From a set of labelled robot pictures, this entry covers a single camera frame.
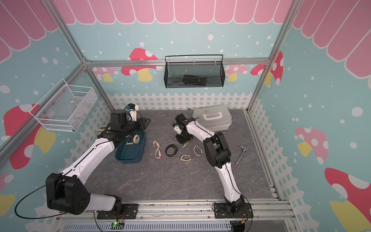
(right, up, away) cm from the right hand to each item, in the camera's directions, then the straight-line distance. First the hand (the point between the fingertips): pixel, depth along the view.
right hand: (182, 140), depth 100 cm
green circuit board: (-32, -40, -27) cm, 58 cm away
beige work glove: (-60, +8, +7) cm, 61 cm away
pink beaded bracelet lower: (-14, -8, -5) cm, 17 cm away
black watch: (-8, -6, -2) cm, 10 cm away
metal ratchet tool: (+41, -6, -4) cm, 42 cm away
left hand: (-18, +12, -17) cm, 28 cm away
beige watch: (-32, +1, 0) cm, 32 cm away
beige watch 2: (+10, -6, -3) cm, 12 cm away
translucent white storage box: (+24, +15, 0) cm, 29 cm away
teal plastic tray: (-31, -7, -10) cm, 33 cm away
